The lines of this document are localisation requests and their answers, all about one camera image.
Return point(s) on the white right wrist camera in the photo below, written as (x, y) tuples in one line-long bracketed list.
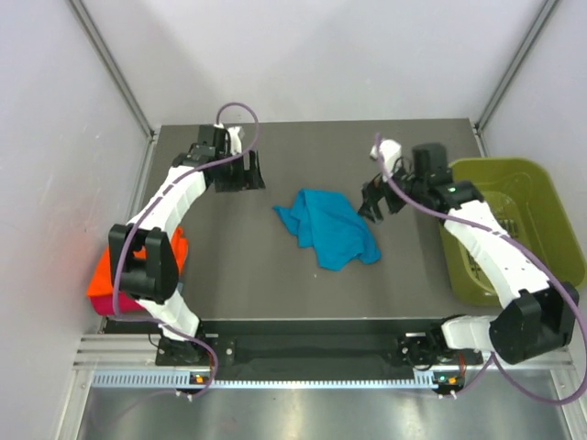
[(391, 152)]

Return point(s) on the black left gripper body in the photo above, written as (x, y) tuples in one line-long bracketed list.
[(235, 169)]

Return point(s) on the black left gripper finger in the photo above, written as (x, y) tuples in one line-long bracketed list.
[(228, 186), (253, 174)]

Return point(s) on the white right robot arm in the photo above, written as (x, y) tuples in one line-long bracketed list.
[(537, 310)]

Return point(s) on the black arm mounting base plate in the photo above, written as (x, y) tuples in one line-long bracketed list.
[(317, 349)]

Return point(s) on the aluminium frame rail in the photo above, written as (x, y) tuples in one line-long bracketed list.
[(121, 351)]

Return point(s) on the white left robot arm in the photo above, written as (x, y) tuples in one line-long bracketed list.
[(143, 264)]

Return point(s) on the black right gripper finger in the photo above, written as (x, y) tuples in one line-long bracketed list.
[(369, 207), (384, 195)]

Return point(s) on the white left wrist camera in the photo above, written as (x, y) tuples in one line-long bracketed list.
[(234, 134)]

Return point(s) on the grey slotted cable duct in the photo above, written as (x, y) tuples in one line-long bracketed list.
[(190, 380)]

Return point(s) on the blue t shirt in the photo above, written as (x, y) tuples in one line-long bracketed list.
[(327, 222)]

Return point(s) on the olive green plastic basket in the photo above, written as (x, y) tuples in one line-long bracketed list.
[(526, 204)]

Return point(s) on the pink folded t shirt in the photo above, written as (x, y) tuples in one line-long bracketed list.
[(103, 305)]

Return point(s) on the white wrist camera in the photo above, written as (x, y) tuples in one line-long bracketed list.
[(234, 134), (391, 152)]

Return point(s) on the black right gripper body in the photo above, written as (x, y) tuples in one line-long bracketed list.
[(393, 199)]

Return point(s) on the orange folded t shirt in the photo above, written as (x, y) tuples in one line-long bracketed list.
[(101, 283)]

